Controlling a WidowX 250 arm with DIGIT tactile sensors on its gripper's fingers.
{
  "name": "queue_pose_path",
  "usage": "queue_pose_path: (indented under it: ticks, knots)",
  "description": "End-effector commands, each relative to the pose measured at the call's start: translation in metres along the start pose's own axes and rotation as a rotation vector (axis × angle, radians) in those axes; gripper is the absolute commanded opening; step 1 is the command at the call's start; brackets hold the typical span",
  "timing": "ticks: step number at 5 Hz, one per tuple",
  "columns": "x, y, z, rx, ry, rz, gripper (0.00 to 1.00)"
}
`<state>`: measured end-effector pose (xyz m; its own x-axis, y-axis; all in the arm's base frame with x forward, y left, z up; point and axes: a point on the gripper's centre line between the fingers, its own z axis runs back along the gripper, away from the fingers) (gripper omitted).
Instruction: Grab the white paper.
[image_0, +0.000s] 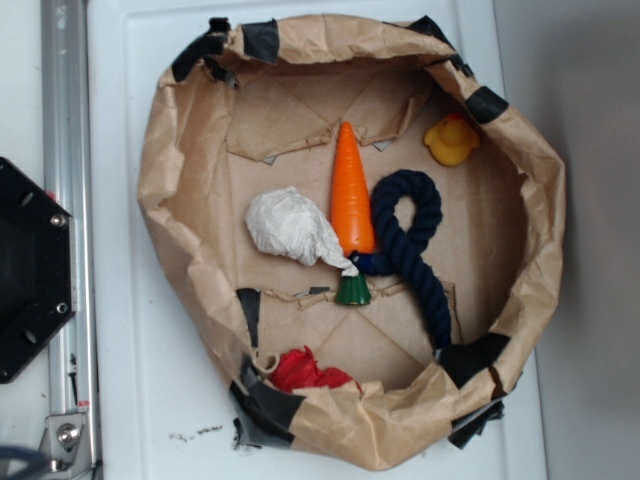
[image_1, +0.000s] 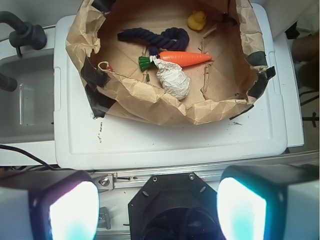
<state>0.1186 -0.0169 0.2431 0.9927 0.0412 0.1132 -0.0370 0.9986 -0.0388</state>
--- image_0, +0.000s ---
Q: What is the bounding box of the crumpled white paper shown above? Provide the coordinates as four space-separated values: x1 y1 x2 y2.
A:
245 187 359 277

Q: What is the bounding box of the crumpled red paper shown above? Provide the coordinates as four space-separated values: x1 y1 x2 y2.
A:
270 346 361 393

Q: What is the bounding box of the orange plastic toy carrot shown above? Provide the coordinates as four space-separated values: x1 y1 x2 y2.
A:
330 122 376 305

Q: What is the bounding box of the brown paper bag tray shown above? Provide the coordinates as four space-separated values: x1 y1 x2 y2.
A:
137 14 566 471

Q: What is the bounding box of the yellow rubber duck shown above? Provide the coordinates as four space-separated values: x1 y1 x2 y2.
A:
423 113 480 167

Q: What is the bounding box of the dark blue rope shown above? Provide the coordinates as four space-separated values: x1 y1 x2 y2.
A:
348 169 453 351

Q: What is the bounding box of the aluminium extrusion rail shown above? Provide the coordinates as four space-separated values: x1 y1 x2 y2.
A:
41 1 103 479

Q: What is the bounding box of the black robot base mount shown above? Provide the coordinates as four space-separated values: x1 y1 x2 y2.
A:
0 158 74 384

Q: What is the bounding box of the metal corner bracket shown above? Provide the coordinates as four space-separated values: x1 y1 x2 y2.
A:
39 413 92 479

